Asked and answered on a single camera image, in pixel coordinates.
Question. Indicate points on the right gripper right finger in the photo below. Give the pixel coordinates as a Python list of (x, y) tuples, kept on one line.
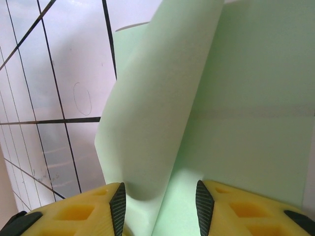
[(246, 216)]

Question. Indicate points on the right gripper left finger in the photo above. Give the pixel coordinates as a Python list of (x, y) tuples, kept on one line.
[(73, 221)]

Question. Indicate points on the light green paper sheet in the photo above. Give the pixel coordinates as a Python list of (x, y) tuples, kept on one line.
[(160, 98)]

